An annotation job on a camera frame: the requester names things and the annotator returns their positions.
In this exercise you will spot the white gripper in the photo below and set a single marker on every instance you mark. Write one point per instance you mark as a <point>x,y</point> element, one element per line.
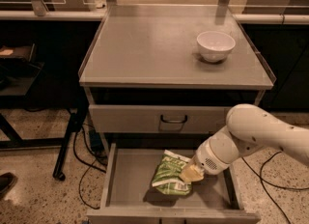
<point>206,162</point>

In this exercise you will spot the green jalapeno chip bag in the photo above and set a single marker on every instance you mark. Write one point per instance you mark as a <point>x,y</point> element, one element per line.
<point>167,179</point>

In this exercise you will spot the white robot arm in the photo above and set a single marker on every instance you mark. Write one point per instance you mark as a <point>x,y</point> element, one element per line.
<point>247,129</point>

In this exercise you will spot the open grey lower drawer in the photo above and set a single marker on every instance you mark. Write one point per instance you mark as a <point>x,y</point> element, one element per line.
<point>128,198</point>

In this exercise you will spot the grey drawer cabinet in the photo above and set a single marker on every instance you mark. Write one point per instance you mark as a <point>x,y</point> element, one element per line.
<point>148,55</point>

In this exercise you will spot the closed grey upper drawer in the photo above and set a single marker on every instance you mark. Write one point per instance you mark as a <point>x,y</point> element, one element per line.
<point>146,118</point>

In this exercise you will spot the white ceramic bowl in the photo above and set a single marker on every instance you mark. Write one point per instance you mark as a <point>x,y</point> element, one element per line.
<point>215,46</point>

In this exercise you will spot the dark shoe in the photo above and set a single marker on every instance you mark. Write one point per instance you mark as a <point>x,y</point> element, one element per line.
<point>7,181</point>

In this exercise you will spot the black drawer handle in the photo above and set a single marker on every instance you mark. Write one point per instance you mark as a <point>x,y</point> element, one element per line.
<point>181,120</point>

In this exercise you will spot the black desk frame left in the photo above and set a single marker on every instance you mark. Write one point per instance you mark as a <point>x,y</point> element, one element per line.
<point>24,85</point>

